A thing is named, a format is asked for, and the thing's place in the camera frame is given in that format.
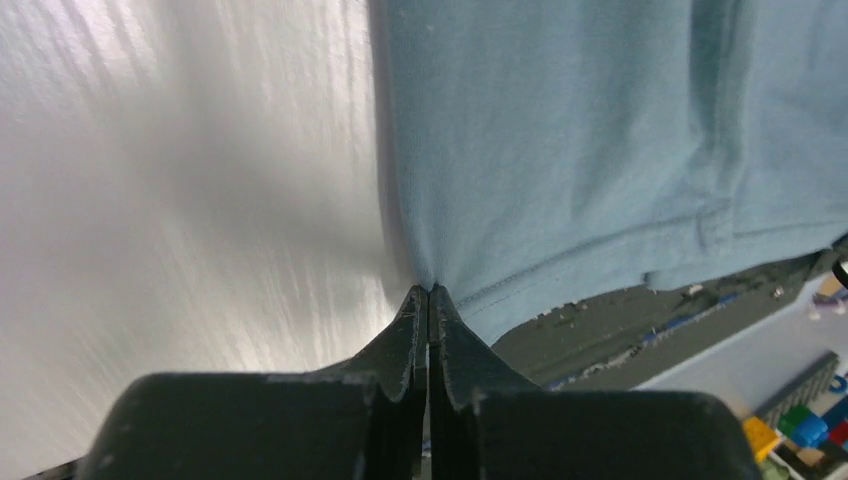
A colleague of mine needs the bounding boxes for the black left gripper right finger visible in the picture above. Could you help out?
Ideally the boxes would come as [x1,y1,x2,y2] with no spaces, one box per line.
[429,285,760,479]

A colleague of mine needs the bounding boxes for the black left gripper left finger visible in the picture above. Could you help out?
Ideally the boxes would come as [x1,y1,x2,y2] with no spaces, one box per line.
[78,287,427,479]

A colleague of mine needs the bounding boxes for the blue-grey t-shirt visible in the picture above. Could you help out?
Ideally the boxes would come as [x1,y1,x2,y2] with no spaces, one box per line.
[384,1,847,343]

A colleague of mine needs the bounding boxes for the colourful toy bricks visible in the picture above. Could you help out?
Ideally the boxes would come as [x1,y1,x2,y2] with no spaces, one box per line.
[742,373,847,479]

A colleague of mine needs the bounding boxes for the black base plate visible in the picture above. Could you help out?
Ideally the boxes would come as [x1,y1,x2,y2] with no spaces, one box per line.
[494,237,847,390]

